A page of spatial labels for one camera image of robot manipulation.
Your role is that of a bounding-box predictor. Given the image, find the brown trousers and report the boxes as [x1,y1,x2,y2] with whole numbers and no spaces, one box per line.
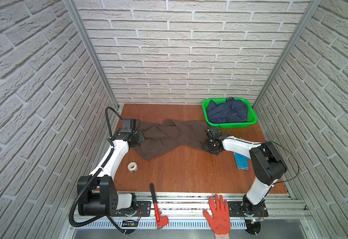
[133,119,208,161]

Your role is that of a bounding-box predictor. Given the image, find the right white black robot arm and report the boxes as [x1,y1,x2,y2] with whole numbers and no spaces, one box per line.
[203,127,288,216]

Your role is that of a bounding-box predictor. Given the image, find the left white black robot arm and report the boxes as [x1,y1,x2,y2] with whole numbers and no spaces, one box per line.
[77,129,145,217]

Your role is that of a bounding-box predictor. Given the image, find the navy blue trousers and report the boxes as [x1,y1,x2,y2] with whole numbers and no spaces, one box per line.
[206,98,248,124]

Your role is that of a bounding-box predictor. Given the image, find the red gloved hand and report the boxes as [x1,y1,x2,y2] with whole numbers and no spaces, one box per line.
[203,194,231,239]

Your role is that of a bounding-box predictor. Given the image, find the white tape roll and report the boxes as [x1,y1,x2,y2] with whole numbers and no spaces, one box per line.
[127,162,138,172]

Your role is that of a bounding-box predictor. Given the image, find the green plastic basket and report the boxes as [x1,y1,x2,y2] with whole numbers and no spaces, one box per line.
[202,98,257,129]

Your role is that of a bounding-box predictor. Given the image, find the small black electronics box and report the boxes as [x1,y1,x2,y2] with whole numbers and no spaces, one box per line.
[121,220,139,228]

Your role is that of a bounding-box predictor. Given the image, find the red pipe wrench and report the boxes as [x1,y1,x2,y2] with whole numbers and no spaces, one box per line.
[149,183,169,229]

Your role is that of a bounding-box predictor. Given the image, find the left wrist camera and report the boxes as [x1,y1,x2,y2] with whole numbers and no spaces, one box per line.
[120,119,137,133]

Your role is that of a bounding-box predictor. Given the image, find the thin black right cable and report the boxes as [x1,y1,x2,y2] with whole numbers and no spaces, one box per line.
[230,137,300,183]

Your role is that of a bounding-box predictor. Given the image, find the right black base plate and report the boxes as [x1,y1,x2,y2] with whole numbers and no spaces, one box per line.
[228,201,269,218]

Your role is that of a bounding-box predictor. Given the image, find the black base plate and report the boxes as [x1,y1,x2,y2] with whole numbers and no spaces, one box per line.
[228,201,269,218]
[111,201,152,217]

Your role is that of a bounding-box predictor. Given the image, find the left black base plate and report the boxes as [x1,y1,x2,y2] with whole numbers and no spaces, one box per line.
[111,201,152,217]

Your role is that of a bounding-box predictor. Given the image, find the aluminium rail frame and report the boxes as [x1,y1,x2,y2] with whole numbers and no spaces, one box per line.
[66,191,315,231]

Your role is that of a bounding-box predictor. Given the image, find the black corrugated cable conduit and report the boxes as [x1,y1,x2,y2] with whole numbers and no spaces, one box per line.
[68,107,124,228]

